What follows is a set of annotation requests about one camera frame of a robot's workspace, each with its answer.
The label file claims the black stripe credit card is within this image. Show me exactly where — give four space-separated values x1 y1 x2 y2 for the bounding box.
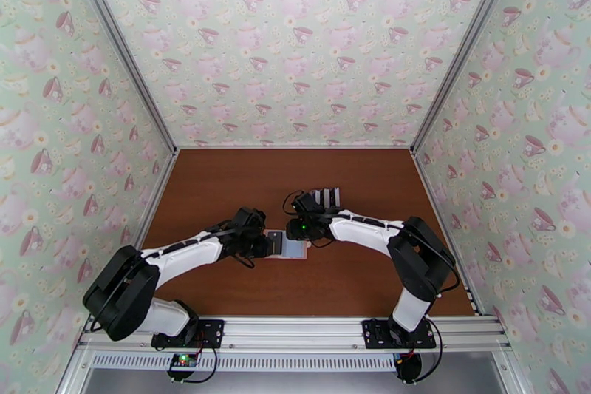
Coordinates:
265 231 285 257

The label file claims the aluminium base beam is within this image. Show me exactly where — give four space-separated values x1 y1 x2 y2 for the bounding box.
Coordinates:
75 313 513 352

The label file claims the green circuit board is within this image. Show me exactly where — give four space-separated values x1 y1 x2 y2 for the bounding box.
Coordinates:
167 352 200 373

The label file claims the black round controller box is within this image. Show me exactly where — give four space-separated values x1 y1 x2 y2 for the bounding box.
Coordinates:
394 352 422 382

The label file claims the aluminium floor side rail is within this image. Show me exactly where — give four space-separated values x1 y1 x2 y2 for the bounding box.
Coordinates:
134 149 181 246
411 149 486 317

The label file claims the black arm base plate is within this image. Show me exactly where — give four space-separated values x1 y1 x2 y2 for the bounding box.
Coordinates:
361 319 437 351
151 319 226 352

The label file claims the black base cable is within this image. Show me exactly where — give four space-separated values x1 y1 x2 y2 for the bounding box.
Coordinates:
415 323 445 382
168 344 220 384

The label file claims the perforated metal cable tray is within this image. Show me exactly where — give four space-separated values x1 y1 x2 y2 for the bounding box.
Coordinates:
87 350 403 373

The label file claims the aluminium front frame post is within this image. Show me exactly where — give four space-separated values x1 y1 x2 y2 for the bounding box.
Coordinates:
491 350 527 394
55 346 91 394

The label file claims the aluminium frame corner post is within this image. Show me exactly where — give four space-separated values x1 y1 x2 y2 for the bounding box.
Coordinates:
62 0 181 154
409 0 527 154

